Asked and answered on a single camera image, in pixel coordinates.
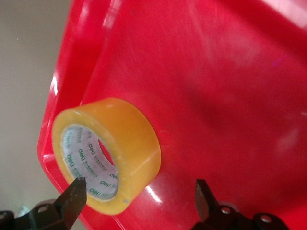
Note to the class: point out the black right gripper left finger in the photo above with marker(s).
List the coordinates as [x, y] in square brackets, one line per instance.
[74, 196]

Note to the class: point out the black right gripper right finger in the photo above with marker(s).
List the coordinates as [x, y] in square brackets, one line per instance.
[206, 206]

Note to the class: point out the yellow packing tape roll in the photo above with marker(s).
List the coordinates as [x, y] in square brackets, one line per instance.
[124, 124]

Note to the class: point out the empty red plastic tray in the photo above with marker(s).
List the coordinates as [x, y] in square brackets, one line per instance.
[216, 95]

